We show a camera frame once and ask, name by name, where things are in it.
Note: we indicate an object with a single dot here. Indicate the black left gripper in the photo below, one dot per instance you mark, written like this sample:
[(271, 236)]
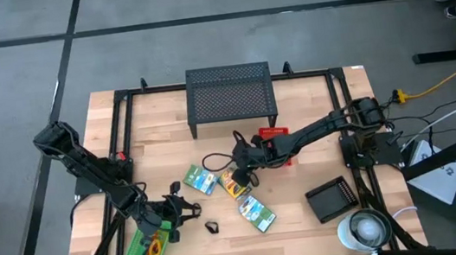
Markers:
[(150, 222)]

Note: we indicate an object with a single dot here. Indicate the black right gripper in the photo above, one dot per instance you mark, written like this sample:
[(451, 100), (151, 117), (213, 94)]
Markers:
[(249, 155)]

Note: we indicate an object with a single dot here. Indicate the yellow Crayola crayon box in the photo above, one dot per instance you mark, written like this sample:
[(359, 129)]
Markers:
[(228, 186)]

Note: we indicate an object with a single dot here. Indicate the green blue crayon box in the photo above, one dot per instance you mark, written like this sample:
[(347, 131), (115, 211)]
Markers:
[(257, 214)]

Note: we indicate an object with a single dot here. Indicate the black binder clip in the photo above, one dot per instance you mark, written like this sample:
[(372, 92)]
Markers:
[(212, 228)]

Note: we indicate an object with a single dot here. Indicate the green blue snack packet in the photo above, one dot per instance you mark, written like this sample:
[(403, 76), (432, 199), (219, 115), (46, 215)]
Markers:
[(199, 179)]

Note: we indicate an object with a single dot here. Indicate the red plastic basket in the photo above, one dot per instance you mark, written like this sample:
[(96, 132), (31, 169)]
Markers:
[(274, 130)]

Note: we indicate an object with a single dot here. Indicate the green plastic basket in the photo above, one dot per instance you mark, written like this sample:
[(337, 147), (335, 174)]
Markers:
[(134, 252)]

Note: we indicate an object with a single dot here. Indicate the black mesh tray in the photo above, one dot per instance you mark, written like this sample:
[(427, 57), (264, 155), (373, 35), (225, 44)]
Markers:
[(330, 199)]

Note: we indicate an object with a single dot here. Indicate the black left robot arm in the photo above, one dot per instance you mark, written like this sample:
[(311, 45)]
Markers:
[(84, 162)]

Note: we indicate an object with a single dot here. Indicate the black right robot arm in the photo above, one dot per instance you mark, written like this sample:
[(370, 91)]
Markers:
[(319, 127)]

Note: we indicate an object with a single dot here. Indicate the black perforated metal desk riser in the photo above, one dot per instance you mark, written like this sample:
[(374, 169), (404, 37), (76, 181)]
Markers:
[(228, 97)]

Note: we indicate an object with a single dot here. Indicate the red stop button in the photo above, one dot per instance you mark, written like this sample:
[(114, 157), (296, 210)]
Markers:
[(122, 156)]

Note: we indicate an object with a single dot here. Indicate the white cardboard box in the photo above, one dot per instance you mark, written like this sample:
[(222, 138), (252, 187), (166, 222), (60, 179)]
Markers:
[(439, 175)]

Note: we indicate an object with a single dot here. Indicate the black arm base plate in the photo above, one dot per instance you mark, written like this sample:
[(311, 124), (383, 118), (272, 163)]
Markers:
[(83, 189), (384, 154)]

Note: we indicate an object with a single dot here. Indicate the black metal table frame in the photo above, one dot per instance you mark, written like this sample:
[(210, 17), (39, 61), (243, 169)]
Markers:
[(153, 90)]

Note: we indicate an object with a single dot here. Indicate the black desk frame bar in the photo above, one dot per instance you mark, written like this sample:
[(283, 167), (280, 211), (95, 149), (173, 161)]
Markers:
[(453, 152)]

